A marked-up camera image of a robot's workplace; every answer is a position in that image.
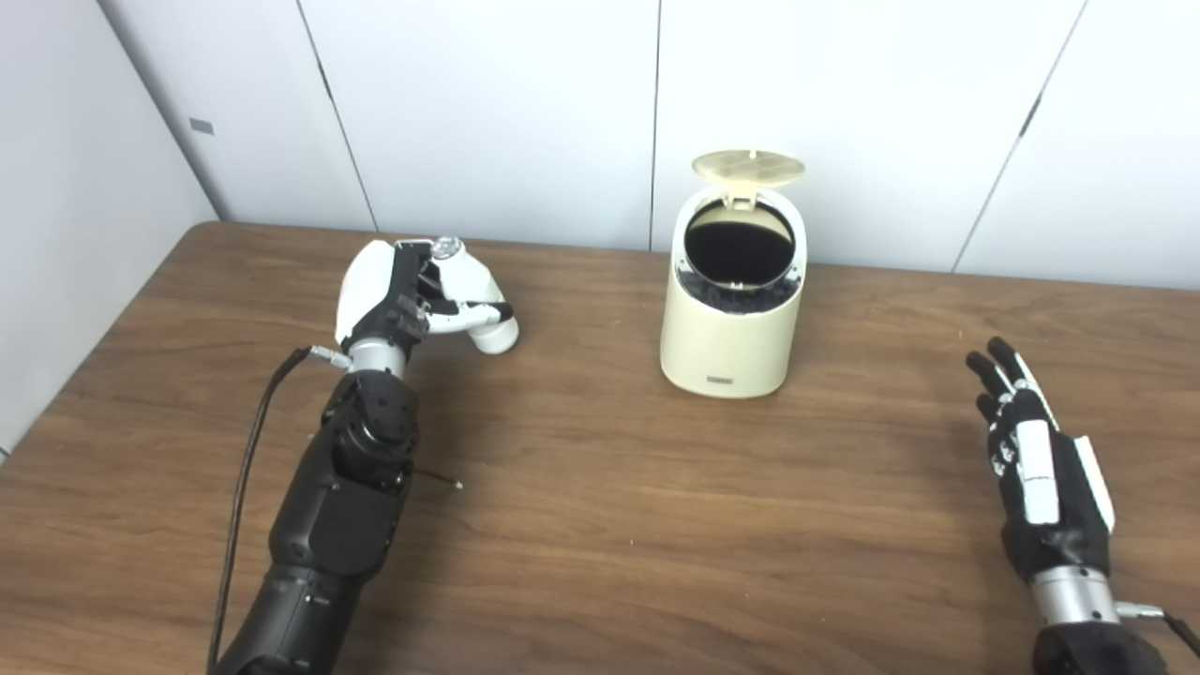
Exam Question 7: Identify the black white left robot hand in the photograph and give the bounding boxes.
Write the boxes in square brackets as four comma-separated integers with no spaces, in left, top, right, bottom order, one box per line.
[335,239,515,353]

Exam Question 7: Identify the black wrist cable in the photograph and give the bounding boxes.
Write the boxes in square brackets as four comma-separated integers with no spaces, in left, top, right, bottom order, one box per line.
[206,345,353,671]
[1116,603,1200,657]

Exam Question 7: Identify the cream-colored bin body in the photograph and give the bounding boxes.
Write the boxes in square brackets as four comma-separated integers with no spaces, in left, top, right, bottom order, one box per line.
[659,185,808,398]

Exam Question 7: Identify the small white plastic bottle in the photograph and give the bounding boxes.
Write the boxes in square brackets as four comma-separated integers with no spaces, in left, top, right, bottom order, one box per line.
[412,236,519,355]

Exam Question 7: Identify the round cream bin lid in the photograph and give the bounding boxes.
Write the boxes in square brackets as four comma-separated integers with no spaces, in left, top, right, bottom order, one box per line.
[692,149,806,207]

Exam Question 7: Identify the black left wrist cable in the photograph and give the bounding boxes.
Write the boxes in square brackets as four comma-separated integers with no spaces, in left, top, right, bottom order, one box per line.
[206,345,353,671]

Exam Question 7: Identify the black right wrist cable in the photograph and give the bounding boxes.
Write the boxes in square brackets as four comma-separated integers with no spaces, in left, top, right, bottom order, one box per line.
[1116,603,1200,657]

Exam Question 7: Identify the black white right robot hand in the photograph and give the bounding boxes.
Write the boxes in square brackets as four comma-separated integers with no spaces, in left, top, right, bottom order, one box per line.
[966,337,1117,582]

